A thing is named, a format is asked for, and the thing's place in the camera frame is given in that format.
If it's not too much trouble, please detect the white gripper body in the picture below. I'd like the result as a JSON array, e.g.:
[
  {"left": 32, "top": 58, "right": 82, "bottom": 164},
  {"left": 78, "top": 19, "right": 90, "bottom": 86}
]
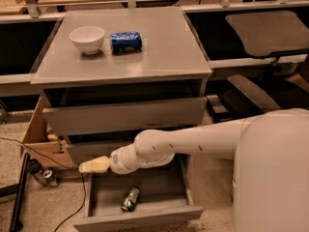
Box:
[{"left": 110, "top": 143, "right": 175, "bottom": 174}]

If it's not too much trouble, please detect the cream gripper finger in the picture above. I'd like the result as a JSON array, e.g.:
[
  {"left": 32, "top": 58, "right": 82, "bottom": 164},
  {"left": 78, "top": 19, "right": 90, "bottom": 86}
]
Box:
[{"left": 79, "top": 156, "right": 110, "bottom": 173}]

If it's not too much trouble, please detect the green soda can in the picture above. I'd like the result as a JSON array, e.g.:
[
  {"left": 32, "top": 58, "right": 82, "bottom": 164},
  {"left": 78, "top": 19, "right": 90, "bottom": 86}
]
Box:
[{"left": 121, "top": 187, "right": 140, "bottom": 213}]

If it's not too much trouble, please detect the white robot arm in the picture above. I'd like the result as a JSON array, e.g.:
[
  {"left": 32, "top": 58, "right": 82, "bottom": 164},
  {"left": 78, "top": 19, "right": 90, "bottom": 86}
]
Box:
[{"left": 79, "top": 108, "right": 309, "bottom": 232}]

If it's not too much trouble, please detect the grey middle drawer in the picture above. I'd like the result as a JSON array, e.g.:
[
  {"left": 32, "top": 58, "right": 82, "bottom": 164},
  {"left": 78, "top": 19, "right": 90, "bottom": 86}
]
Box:
[{"left": 68, "top": 130, "right": 139, "bottom": 164}]

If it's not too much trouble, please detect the grey drawer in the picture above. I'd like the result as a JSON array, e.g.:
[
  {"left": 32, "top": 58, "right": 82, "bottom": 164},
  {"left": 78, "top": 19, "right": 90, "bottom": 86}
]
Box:
[
  {"left": 43, "top": 97, "right": 207, "bottom": 136},
  {"left": 74, "top": 155, "right": 203, "bottom": 232},
  {"left": 68, "top": 130, "right": 139, "bottom": 164}
]

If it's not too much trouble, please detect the grey bottom drawer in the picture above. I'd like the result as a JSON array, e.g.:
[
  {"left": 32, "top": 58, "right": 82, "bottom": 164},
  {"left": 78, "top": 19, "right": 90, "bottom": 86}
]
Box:
[{"left": 74, "top": 155, "right": 203, "bottom": 232}]

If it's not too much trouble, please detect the small can on floor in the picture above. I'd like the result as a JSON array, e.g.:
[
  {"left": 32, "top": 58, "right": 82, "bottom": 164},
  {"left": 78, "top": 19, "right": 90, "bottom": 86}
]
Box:
[{"left": 42, "top": 169, "right": 59, "bottom": 187}]

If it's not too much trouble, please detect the grey top drawer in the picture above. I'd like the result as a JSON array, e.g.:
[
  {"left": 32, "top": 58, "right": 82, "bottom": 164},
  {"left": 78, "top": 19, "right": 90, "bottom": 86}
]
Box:
[{"left": 43, "top": 97, "right": 207, "bottom": 136}]

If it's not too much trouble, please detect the grey drawer cabinet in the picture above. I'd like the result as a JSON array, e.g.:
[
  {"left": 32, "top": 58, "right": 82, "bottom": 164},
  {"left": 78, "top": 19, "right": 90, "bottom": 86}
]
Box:
[{"left": 31, "top": 6, "right": 212, "bottom": 166}]

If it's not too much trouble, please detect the blue soda can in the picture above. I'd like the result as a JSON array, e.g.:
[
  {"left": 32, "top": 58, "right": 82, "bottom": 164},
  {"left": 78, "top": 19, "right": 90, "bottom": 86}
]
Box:
[{"left": 110, "top": 31, "right": 142, "bottom": 54}]

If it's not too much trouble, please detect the bottle on floor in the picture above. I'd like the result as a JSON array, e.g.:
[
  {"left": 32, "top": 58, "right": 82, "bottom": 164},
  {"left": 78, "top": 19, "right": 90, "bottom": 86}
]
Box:
[{"left": 26, "top": 159, "right": 47, "bottom": 187}]

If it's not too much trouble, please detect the black stand leg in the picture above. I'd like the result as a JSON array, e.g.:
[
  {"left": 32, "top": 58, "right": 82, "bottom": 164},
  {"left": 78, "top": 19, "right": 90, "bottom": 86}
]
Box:
[{"left": 0, "top": 153, "right": 30, "bottom": 232}]

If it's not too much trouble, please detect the white bowl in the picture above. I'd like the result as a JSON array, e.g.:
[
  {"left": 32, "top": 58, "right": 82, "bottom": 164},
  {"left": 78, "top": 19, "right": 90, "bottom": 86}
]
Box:
[{"left": 70, "top": 26, "right": 105, "bottom": 54}]

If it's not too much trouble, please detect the black office chair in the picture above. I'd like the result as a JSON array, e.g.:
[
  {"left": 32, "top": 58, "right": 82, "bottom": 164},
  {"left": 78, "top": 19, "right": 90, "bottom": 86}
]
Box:
[{"left": 200, "top": 10, "right": 309, "bottom": 123}]

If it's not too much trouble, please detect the black floor cable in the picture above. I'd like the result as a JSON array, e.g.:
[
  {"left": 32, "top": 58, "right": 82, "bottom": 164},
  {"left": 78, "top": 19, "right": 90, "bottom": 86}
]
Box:
[{"left": 0, "top": 136, "right": 87, "bottom": 232}]

